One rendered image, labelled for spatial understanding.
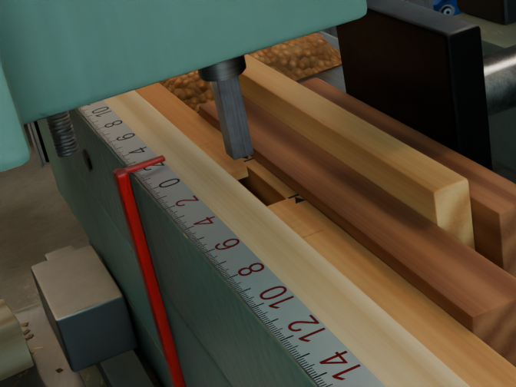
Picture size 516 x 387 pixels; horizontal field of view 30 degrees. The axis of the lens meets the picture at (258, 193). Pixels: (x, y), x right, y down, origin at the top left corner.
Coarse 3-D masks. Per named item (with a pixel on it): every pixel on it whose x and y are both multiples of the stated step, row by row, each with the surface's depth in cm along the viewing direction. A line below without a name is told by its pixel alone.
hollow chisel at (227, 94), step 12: (216, 84) 37; (228, 84) 37; (216, 96) 38; (228, 96) 38; (240, 96) 38; (228, 108) 38; (240, 108) 38; (228, 120) 38; (240, 120) 38; (228, 132) 38; (240, 132) 38; (228, 144) 39; (240, 144) 39; (240, 156) 39
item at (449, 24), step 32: (384, 0) 39; (352, 32) 40; (384, 32) 38; (416, 32) 36; (448, 32) 34; (480, 32) 34; (352, 64) 42; (384, 64) 39; (416, 64) 36; (448, 64) 34; (480, 64) 35; (512, 64) 40; (352, 96) 43; (384, 96) 40; (416, 96) 37; (448, 96) 35; (480, 96) 35; (512, 96) 40; (416, 128) 38; (448, 128) 36; (480, 128) 36; (480, 160) 36
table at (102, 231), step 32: (320, 32) 68; (64, 160) 57; (64, 192) 63; (96, 224) 53; (128, 256) 46; (128, 288) 50; (160, 288) 41; (192, 352) 39; (192, 384) 41; (224, 384) 35
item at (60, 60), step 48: (0, 0) 30; (48, 0) 31; (96, 0) 31; (144, 0) 32; (192, 0) 32; (240, 0) 33; (288, 0) 34; (336, 0) 35; (0, 48) 30; (48, 48) 31; (96, 48) 32; (144, 48) 32; (192, 48) 33; (240, 48) 34; (48, 96) 32; (96, 96) 32
